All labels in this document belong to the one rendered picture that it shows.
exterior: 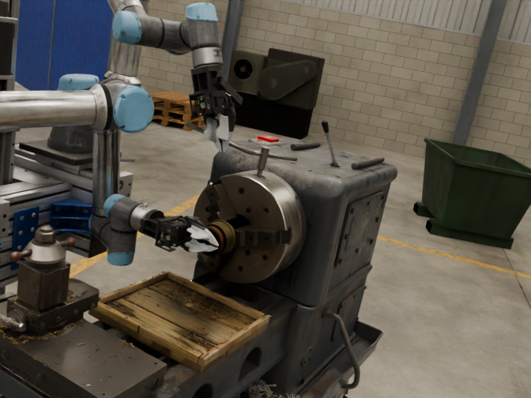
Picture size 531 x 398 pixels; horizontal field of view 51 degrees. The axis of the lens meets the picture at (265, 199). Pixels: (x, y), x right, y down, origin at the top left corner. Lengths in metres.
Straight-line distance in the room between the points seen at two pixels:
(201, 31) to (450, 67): 10.10
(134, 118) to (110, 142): 0.19
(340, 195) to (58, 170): 0.88
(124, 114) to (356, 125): 10.17
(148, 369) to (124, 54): 1.05
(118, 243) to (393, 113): 10.06
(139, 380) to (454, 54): 10.63
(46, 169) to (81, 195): 0.15
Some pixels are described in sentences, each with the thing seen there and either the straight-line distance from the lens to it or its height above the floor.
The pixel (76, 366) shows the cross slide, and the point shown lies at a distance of 1.13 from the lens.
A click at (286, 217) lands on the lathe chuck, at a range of 1.51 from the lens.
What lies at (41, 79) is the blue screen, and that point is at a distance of 8.67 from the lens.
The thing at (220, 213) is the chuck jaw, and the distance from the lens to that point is 1.52.
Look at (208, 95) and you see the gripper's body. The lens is 1.39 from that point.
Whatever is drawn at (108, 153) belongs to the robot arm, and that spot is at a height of 1.22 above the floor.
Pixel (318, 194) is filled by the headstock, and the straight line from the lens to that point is 1.62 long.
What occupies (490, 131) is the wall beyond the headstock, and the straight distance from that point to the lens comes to 11.51.
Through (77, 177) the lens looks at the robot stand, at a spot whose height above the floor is 1.10.
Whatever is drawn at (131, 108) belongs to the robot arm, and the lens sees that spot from 1.45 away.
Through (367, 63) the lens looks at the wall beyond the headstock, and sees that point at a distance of 11.42.
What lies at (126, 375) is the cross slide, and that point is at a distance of 1.11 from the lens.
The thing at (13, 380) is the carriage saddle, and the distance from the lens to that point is 1.20.
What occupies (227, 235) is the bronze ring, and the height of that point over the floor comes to 1.10.
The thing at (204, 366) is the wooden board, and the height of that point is 0.88.
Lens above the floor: 1.60
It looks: 15 degrees down
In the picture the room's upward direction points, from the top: 11 degrees clockwise
